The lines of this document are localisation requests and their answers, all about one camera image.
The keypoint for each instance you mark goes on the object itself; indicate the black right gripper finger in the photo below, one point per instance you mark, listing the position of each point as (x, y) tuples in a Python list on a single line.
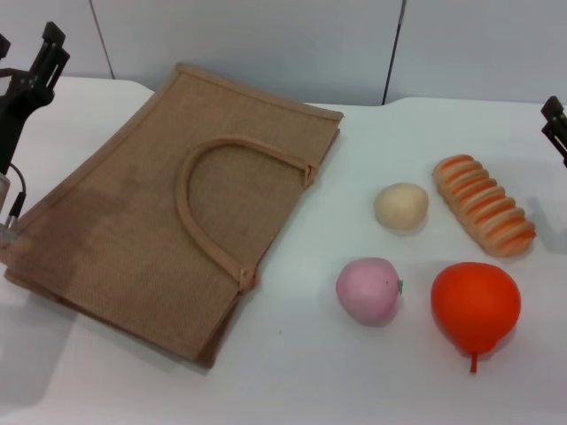
[(557, 139), (557, 110)]

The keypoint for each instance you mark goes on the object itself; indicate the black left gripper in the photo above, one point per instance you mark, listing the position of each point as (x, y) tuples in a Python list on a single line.
[(17, 102)]

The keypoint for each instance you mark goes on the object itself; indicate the brown woven jute handbag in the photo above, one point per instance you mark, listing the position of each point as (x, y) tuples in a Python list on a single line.
[(133, 230)]

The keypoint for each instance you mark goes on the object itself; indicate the pink toy peach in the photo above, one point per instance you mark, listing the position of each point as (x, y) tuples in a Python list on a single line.
[(367, 292)]

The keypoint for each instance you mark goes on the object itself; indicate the orange striped toy bread loaf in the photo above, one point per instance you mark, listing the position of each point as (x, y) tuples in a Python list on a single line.
[(485, 206)]

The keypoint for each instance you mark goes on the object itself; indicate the beige toy potato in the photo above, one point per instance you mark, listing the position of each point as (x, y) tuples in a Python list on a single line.
[(401, 206)]

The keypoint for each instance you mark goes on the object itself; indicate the orange toy pear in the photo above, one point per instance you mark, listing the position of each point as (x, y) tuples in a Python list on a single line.
[(474, 303)]

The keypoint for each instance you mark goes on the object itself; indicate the dark thin wall pole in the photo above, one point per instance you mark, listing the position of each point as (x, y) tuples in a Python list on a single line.
[(394, 44)]

